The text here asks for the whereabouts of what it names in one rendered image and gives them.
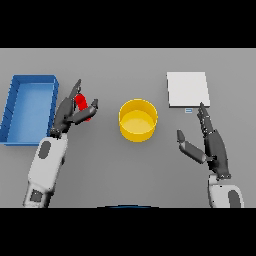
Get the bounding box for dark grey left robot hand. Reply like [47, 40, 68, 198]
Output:
[49, 78, 99, 140]

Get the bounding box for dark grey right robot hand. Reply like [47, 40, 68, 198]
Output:
[176, 101, 232, 181]

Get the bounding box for red beaker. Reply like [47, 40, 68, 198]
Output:
[74, 93, 92, 122]

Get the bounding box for pale square measuring scale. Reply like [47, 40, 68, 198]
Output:
[166, 71, 212, 114]

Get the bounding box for yellow bowl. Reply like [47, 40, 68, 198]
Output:
[118, 98, 159, 143]

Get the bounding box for blue tray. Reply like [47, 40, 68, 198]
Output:
[0, 74, 60, 147]

